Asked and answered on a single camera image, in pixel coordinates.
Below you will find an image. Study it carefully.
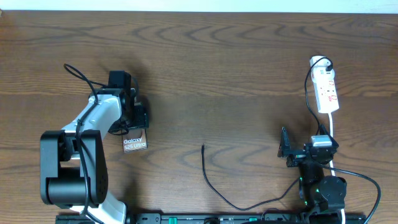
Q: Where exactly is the Galaxy S25 Ultra smartphone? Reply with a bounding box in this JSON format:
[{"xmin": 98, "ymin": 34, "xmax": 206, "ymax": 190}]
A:
[{"xmin": 122, "ymin": 128, "xmax": 148, "ymax": 153}]

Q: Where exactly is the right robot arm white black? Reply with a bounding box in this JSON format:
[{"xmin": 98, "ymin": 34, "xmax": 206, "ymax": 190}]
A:
[{"xmin": 277, "ymin": 126, "xmax": 347, "ymax": 223}]

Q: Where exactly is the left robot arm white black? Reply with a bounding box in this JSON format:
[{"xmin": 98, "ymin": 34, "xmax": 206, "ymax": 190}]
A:
[{"xmin": 40, "ymin": 88, "xmax": 143, "ymax": 223}]

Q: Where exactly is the white power strip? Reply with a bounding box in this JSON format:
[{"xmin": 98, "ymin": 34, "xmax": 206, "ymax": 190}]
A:
[{"xmin": 310, "ymin": 55, "xmax": 339, "ymax": 114}]

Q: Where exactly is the white power strip cord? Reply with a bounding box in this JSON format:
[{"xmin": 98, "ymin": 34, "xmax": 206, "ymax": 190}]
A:
[{"xmin": 328, "ymin": 112, "xmax": 346, "ymax": 224}]

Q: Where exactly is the black charger cable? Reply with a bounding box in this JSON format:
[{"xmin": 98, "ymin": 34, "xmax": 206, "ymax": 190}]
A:
[{"xmin": 201, "ymin": 56, "xmax": 334, "ymax": 212}]

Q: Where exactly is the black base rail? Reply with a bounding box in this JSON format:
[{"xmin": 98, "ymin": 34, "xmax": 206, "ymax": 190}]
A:
[{"xmin": 55, "ymin": 213, "xmax": 366, "ymax": 224}]

